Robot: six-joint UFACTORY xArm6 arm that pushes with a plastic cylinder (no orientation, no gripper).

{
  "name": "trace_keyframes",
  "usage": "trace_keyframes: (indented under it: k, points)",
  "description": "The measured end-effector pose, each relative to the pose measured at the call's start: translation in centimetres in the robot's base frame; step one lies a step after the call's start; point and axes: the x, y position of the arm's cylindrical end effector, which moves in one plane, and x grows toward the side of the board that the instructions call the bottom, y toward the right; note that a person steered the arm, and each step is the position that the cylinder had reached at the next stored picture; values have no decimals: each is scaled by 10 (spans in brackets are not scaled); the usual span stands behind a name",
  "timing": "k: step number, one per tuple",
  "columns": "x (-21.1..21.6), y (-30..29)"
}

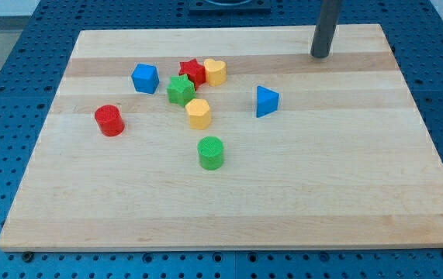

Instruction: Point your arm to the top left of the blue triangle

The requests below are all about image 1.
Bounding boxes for blue cube block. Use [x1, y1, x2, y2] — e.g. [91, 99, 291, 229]
[131, 64, 159, 94]

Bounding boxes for grey cylindrical robot arm rod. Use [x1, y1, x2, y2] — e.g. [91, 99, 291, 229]
[310, 0, 343, 59]

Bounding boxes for red star block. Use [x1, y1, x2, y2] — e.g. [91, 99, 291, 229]
[178, 58, 206, 90]

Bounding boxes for light wooden board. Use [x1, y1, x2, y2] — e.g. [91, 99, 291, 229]
[0, 24, 443, 252]

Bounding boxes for yellow heart block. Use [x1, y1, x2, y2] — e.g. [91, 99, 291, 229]
[204, 58, 227, 86]

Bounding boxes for red cylinder block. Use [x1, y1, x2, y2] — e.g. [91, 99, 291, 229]
[94, 105, 125, 136]

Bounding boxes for green cylinder block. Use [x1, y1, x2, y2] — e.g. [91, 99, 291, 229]
[197, 136, 224, 171]

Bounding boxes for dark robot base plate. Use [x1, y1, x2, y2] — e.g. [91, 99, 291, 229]
[188, 0, 271, 14]

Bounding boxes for green star block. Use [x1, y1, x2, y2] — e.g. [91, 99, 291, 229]
[167, 74, 196, 107]

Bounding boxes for blue triangle block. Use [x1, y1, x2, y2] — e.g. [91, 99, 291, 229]
[256, 85, 280, 118]

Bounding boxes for yellow hexagon block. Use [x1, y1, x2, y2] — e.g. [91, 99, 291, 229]
[185, 98, 212, 129]

